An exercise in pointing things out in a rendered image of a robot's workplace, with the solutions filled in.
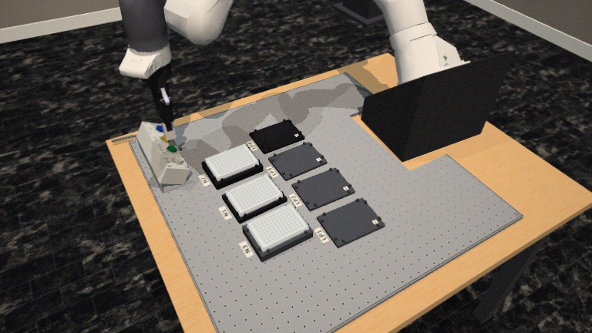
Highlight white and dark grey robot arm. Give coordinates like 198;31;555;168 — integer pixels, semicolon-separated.
119;0;470;85

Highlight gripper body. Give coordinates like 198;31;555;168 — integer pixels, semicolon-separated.
141;63;172;99

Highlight white button panel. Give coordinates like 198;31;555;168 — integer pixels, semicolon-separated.
111;122;193;193

